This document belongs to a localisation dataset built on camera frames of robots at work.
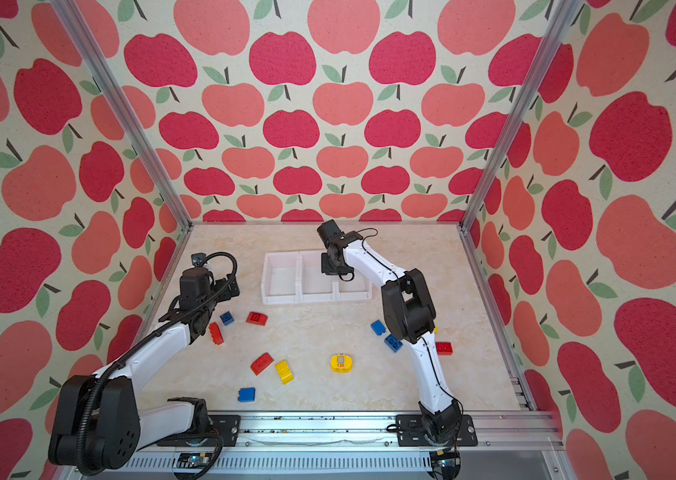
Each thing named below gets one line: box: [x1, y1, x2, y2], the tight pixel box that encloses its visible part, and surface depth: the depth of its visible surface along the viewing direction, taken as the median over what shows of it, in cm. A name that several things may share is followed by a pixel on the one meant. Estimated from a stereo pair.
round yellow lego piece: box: [330, 354, 353, 373], surface depth 85 cm
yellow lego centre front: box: [275, 360, 295, 385], surface depth 85 cm
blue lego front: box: [238, 387, 256, 402], surface depth 82 cm
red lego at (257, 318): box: [246, 311, 269, 326], surface depth 95 cm
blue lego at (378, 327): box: [370, 319, 387, 336], surface depth 95 cm
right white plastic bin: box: [332, 270, 373, 301], surface depth 98 cm
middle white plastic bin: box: [295, 251, 339, 304], surface depth 98 cm
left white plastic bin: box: [261, 251, 300, 305], surface depth 103 cm
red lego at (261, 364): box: [250, 352, 275, 376], surface depth 86 cm
